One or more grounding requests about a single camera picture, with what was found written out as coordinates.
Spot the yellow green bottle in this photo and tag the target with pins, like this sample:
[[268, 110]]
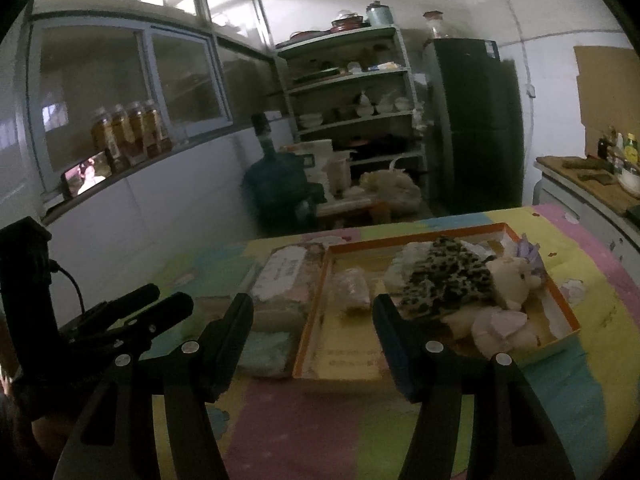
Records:
[[631, 149]]

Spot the orange rimmed cardboard box lid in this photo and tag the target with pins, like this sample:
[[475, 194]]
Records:
[[343, 350]]

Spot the amber bottle four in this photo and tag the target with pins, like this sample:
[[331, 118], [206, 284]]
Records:
[[156, 139]]

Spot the white printed carton box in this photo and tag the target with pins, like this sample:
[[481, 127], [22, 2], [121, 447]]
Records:
[[284, 289]]

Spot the amber bottle one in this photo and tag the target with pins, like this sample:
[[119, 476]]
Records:
[[103, 137]]

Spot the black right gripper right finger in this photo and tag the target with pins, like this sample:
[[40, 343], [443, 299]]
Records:
[[512, 435]]

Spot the brown cardboard wall sheet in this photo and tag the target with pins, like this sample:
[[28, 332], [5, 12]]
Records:
[[608, 89]]

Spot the blue water jug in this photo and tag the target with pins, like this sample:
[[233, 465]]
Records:
[[278, 186]]

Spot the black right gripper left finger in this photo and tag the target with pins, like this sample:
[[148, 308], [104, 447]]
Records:
[[147, 419]]

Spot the black refrigerator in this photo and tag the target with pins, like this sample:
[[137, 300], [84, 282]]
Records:
[[478, 138]]

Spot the light green pot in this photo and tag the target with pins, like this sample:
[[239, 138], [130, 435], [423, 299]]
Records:
[[379, 14]]

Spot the red lidded pot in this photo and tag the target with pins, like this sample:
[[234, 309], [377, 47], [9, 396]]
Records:
[[346, 20]]

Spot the grey metal shelf rack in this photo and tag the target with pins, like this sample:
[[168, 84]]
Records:
[[355, 89]]

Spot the light green soft pack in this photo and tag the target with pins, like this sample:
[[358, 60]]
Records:
[[267, 354]]

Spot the glass jar on fridge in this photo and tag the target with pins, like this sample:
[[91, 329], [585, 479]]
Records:
[[435, 24]]

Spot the amber bottle two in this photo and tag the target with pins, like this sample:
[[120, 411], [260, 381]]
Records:
[[123, 133]]

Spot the leopard print cloth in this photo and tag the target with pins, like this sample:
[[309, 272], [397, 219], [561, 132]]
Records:
[[454, 277]]

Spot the phone with lit screen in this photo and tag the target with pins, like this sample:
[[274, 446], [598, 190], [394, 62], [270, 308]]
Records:
[[86, 174]]

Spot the white bowl on counter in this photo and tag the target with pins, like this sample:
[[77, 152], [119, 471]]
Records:
[[630, 182]]

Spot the grey framed interior window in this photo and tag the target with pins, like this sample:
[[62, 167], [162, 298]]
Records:
[[79, 65]]

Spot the yellowish plastic bag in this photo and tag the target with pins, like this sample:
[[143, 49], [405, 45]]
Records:
[[395, 188]]

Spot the white plush bunny toy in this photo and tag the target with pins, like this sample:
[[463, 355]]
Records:
[[504, 327]]

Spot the amber bottle three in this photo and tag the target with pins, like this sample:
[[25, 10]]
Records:
[[135, 115]]

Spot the kitchen counter with board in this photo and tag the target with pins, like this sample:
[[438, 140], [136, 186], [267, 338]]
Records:
[[596, 200]]

